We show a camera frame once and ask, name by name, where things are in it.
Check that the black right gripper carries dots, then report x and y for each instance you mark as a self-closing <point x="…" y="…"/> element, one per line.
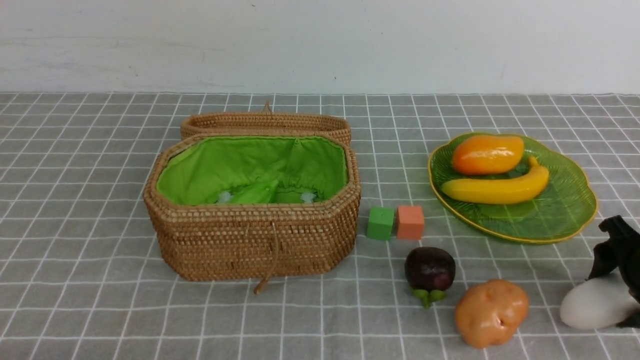
<point x="620" y="251"/>

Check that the white radish with leaves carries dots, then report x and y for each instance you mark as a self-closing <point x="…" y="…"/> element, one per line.
<point x="598" y="303"/>

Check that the brown potato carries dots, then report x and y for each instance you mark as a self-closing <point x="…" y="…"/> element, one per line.
<point x="490" y="313"/>

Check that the yellow banana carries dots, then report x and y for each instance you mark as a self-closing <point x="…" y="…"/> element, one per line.
<point x="500" y="191"/>

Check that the dark purple mangosteen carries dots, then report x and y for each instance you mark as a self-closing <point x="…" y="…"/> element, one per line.
<point x="429" y="272"/>

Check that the orange mango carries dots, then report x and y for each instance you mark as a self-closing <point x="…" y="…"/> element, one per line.
<point x="484" y="155"/>

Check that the green glass leaf plate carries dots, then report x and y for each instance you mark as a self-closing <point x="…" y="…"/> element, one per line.
<point x="560" y="212"/>

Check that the orange foam cube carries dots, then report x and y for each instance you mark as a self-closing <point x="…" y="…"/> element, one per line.
<point x="410" y="222"/>

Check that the green foam cube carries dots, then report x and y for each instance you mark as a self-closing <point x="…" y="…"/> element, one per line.
<point x="380" y="223"/>

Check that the woven rattan basket lid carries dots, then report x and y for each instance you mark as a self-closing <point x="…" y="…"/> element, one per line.
<point x="267" y="121"/>

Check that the grey checked tablecloth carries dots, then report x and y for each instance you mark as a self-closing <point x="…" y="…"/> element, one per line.
<point x="82" y="277"/>

